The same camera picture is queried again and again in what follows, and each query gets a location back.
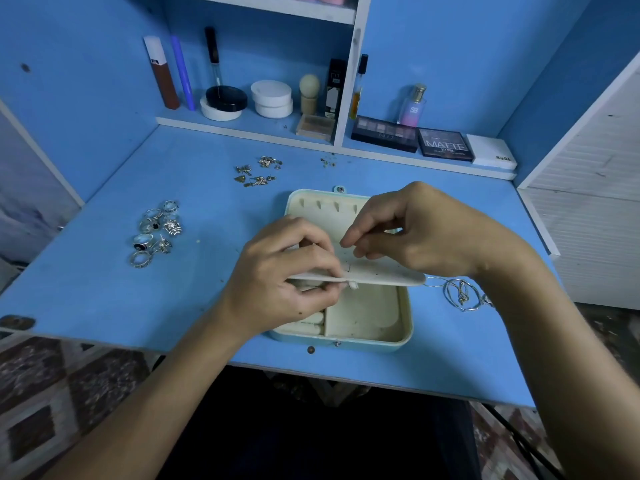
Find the white framed marbled panel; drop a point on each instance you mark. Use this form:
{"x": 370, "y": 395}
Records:
{"x": 25, "y": 205}

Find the person's right forearm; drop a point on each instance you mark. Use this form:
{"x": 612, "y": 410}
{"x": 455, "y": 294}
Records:
{"x": 570, "y": 375}

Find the white shelf unit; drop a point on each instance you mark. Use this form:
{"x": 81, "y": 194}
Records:
{"x": 352, "y": 55}

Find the square brown powder compact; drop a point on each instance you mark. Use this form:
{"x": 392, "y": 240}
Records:
{"x": 315, "y": 126}

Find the pile of small earrings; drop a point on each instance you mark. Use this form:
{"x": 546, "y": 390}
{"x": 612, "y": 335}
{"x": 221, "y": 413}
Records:
{"x": 262, "y": 180}

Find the person's left forearm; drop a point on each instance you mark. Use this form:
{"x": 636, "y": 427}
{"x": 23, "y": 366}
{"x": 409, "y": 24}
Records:
{"x": 150, "y": 410}

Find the person's dark clothing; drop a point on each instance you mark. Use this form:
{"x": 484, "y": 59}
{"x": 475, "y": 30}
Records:
{"x": 340, "y": 435}

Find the pile of silver rings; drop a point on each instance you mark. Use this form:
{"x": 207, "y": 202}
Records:
{"x": 172, "y": 228}

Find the blue cosmetic tube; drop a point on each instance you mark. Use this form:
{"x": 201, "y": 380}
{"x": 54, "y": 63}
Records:
{"x": 183, "y": 75}

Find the dark eyeshadow palette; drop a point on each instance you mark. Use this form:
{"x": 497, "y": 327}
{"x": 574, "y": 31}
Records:
{"x": 384, "y": 134}

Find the white flat box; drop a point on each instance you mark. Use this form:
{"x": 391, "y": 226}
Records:
{"x": 491, "y": 152}

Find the white slatted cabinet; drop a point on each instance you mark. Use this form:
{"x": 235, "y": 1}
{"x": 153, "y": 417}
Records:
{"x": 600, "y": 215}

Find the black makeup brush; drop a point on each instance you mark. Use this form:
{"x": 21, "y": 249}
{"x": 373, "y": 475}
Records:
{"x": 212, "y": 55}

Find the white round cream jar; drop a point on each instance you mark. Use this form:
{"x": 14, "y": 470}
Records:
{"x": 271, "y": 98}

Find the person's right hand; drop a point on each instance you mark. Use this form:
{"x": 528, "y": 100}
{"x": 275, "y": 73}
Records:
{"x": 430, "y": 233}

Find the small pink perfume bottle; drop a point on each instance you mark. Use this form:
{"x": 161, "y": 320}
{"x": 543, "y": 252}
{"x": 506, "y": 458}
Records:
{"x": 411, "y": 110}

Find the brown lipstick tube white cap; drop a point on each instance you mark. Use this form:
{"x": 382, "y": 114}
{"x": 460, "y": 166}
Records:
{"x": 164, "y": 80}

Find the beige makeup sponge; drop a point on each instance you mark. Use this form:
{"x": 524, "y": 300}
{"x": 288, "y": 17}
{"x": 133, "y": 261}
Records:
{"x": 309, "y": 90}

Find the person's left hand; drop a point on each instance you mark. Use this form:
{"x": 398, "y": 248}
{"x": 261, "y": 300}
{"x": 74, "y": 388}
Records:
{"x": 275, "y": 280}

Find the black lettered eyeshadow palette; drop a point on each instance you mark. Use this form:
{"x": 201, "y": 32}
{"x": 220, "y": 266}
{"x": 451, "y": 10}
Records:
{"x": 445, "y": 145}

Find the cream jewellery box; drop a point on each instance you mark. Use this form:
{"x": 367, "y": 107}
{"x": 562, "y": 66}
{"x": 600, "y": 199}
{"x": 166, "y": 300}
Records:
{"x": 375, "y": 315}

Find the thin dark cosmetic bottle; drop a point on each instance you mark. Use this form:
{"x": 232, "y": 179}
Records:
{"x": 357, "y": 90}

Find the black cosmetic bottle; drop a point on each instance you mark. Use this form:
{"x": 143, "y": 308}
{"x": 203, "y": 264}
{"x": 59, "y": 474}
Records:
{"x": 335, "y": 90}

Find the white bowl black inside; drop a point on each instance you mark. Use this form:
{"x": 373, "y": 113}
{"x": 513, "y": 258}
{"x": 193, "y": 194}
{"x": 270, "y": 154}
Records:
{"x": 226, "y": 99}

